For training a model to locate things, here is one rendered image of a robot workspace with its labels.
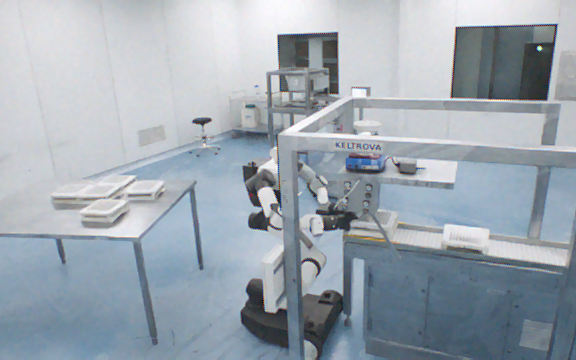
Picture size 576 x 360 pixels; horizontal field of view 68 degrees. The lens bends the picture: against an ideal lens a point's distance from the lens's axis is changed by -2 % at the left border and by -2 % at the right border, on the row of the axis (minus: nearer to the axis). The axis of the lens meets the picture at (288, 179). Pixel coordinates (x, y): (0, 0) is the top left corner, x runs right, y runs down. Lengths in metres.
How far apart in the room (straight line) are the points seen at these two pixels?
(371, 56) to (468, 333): 5.83
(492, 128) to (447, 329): 5.06
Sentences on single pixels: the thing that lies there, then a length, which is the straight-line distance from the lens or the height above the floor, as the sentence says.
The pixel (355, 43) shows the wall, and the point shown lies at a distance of 8.04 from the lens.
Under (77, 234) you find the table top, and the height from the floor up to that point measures 0.86.
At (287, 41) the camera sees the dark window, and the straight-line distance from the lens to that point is 8.74.
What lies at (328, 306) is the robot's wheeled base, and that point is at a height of 0.19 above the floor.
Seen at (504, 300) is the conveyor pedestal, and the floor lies 0.59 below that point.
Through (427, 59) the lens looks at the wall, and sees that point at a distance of 7.62.
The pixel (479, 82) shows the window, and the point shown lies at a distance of 7.47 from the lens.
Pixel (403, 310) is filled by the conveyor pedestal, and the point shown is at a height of 0.40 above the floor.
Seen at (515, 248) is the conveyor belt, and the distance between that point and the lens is 2.77.
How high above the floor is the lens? 2.06
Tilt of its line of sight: 19 degrees down
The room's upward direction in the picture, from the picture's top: 3 degrees counter-clockwise
